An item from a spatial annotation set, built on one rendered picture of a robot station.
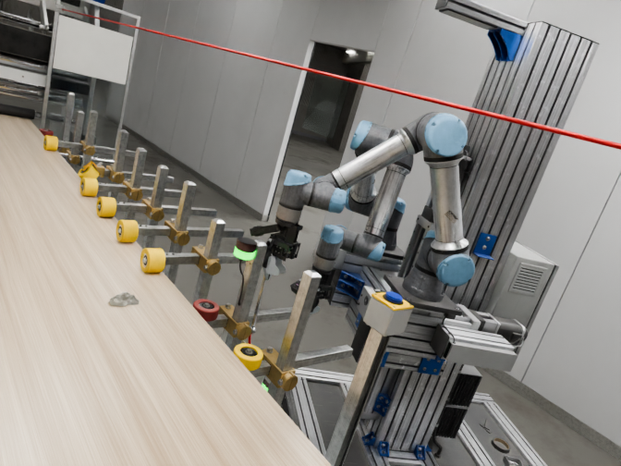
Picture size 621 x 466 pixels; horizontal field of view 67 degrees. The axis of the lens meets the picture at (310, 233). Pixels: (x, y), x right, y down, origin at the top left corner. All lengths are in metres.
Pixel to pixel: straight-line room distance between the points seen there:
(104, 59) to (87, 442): 3.05
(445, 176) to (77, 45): 2.80
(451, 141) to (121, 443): 1.10
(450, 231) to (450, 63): 2.89
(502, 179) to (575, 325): 1.95
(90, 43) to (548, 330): 3.69
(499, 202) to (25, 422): 1.61
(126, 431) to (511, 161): 1.52
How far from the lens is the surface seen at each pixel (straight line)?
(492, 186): 1.89
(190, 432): 1.05
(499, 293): 2.04
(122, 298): 1.44
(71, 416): 1.06
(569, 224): 3.66
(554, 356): 3.78
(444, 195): 1.48
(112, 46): 3.75
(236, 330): 1.51
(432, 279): 1.70
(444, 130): 1.43
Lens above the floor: 1.59
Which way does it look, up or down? 16 degrees down
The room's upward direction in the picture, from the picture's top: 17 degrees clockwise
